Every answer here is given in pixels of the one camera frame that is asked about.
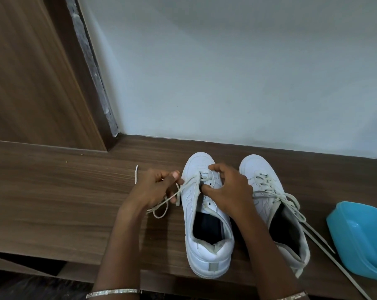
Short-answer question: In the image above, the person's right hand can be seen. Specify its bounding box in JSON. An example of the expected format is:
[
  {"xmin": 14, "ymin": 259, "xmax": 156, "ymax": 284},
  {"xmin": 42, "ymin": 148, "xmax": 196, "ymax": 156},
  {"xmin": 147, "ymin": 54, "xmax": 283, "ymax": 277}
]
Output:
[{"xmin": 201, "ymin": 163, "xmax": 255, "ymax": 221}]

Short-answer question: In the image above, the person's left hand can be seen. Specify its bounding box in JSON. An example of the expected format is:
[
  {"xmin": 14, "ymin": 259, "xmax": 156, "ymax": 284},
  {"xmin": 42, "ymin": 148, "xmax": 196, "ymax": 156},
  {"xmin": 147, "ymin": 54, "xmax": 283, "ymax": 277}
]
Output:
[{"xmin": 124, "ymin": 168, "xmax": 185, "ymax": 213}]

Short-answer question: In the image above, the white sneaker with lace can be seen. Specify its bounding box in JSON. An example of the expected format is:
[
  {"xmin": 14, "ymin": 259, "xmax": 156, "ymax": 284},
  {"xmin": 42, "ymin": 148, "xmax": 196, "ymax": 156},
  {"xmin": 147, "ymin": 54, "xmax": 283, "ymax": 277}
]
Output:
[{"xmin": 180, "ymin": 152, "xmax": 235, "ymax": 280}]

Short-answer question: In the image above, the person's left forearm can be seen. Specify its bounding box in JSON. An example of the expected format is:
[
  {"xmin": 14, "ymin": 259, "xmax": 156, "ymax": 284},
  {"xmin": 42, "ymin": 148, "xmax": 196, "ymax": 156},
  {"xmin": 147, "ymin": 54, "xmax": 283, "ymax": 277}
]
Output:
[{"xmin": 90, "ymin": 205, "xmax": 149, "ymax": 300}]

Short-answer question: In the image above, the person's right forearm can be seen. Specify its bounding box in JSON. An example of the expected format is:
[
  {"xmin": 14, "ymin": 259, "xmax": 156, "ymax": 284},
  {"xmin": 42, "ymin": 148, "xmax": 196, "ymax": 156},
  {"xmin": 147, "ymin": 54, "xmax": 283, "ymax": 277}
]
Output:
[{"xmin": 234, "ymin": 212, "xmax": 310, "ymax": 300}]

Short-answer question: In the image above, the white laced sneaker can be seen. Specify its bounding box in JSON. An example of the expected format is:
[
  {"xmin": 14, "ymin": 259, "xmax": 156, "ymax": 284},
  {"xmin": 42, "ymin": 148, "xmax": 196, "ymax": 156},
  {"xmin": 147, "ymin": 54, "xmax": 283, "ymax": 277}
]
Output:
[{"xmin": 239, "ymin": 154, "xmax": 311, "ymax": 279}]

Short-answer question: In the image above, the long white shoelace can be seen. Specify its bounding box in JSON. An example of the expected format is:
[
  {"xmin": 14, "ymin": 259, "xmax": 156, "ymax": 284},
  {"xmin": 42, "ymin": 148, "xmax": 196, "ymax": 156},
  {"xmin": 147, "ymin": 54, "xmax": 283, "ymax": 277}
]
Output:
[{"xmin": 253, "ymin": 172, "xmax": 373, "ymax": 300}]

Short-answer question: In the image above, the blue plastic tub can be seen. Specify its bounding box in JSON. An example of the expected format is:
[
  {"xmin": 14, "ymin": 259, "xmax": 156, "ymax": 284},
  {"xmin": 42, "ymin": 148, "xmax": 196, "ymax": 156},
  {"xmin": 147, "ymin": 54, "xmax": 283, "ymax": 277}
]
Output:
[{"xmin": 326, "ymin": 201, "xmax": 377, "ymax": 282}]

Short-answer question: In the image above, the brown wooden cabinet door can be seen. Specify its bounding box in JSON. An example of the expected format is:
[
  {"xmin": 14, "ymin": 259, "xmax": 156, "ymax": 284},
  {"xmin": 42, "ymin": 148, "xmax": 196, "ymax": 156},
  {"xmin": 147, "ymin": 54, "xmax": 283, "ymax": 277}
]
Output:
[{"xmin": 0, "ymin": 0, "xmax": 108, "ymax": 152}]

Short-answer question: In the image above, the silver bracelet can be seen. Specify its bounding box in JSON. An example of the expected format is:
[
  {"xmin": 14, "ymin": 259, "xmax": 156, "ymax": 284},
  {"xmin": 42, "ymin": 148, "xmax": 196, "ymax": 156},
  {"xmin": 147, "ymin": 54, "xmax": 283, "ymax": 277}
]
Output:
[
  {"xmin": 275, "ymin": 290, "xmax": 309, "ymax": 300},
  {"xmin": 85, "ymin": 289, "xmax": 143, "ymax": 300}
]

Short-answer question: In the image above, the dark brown wooden frame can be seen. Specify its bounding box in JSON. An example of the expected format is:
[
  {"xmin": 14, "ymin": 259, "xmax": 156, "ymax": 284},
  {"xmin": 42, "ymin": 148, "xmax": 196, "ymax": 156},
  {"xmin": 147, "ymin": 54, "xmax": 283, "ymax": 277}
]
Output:
[{"xmin": 41, "ymin": 0, "xmax": 120, "ymax": 152}]

